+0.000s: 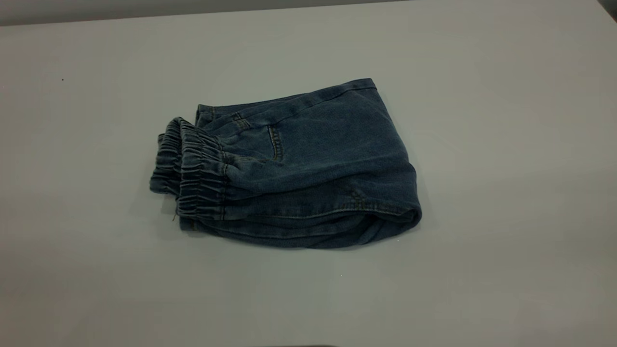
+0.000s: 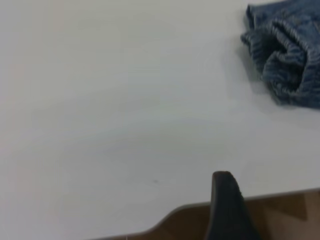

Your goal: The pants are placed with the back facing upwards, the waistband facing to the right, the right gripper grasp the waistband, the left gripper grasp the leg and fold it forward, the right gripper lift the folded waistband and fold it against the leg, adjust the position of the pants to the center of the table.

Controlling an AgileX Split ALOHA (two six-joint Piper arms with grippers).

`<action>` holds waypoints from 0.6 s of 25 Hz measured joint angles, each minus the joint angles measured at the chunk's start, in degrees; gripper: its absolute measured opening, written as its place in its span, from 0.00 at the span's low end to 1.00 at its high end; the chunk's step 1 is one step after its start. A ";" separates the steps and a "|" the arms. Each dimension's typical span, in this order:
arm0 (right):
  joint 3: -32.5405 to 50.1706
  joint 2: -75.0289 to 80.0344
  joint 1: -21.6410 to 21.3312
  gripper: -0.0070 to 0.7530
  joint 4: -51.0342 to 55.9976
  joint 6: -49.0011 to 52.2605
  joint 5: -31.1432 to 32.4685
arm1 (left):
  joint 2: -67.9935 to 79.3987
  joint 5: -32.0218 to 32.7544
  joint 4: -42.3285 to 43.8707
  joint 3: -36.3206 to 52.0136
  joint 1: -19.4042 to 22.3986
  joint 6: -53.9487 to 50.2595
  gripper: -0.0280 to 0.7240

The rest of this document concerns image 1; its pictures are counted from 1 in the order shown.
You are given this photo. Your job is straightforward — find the blue denim shorts with print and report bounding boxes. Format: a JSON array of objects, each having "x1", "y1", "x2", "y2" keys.
[{"x1": 149, "y1": 78, "x2": 423, "y2": 250}]

